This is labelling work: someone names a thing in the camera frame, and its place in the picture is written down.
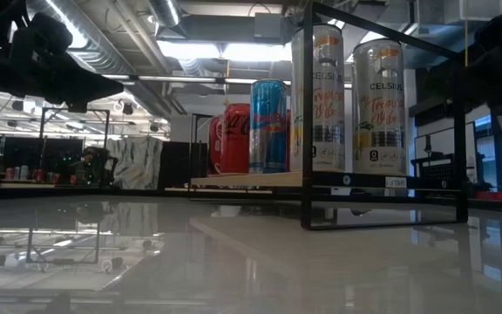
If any black equipment stand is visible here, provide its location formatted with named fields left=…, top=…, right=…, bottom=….
left=410, top=134, right=487, bottom=193

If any white ceiling box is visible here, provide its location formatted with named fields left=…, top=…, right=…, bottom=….
left=444, top=0, right=502, bottom=24

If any crumpled white plastic sheet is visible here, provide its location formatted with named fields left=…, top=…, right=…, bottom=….
left=105, top=135, right=164, bottom=191

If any wooden shelf with black frame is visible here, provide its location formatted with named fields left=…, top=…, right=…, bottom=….
left=189, top=0, right=470, bottom=231

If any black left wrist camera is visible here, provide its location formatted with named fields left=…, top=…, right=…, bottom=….
left=9, top=11, right=74, bottom=60

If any grey ceiling box unit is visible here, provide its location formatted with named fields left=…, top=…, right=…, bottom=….
left=253, top=11, right=285, bottom=43

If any bright ceiling light panel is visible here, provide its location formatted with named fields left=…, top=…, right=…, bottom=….
left=157, top=39, right=294, bottom=63

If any black background robot rig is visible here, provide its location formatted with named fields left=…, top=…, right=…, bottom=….
left=37, top=106, right=112, bottom=189

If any small silver spiral duct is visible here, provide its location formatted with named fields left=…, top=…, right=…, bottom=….
left=148, top=0, right=183, bottom=28

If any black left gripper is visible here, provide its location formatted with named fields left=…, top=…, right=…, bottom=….
left=0, top=47, right=125, bottom=113

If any blue silver Red Bull can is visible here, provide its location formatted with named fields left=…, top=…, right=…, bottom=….
left=249, top=79, right=289, bottom=174

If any red Coca-Cola classic can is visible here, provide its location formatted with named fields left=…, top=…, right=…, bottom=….
left=208, top=115, right=224, bottom=175

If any large silver spiral duct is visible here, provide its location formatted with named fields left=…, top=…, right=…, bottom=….
left=26, top=0, right=137, bottom=75

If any long tube light fixture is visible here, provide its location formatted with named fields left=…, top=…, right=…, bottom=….
left=101, top=72, right=355, bottom=91

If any black table frame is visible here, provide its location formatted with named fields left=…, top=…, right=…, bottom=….
left=0, top=185, right=502, bottom=215

